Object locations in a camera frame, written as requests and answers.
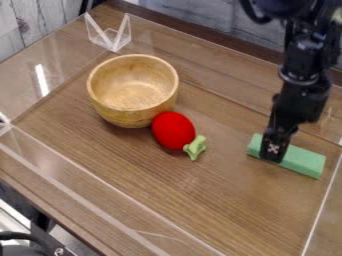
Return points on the light wooden bowl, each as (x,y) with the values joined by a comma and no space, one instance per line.
(130,88)

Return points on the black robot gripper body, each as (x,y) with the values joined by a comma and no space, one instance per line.
(296,105)

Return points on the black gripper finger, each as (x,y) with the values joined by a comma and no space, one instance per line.
(273,146)

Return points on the red plush strawberry toy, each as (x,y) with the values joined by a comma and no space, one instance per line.
(173,132)

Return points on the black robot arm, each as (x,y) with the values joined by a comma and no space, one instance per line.
(312,23)

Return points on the green rectangular block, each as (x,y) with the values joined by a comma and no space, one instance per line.
(299,160)

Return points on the black metal table bracket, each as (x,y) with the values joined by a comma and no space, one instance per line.
(41,226)

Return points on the clear acrylic corner bracket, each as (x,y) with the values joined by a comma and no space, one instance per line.
(110,39)

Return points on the clear acrylic enclosure wall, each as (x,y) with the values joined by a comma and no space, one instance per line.
(132,199)

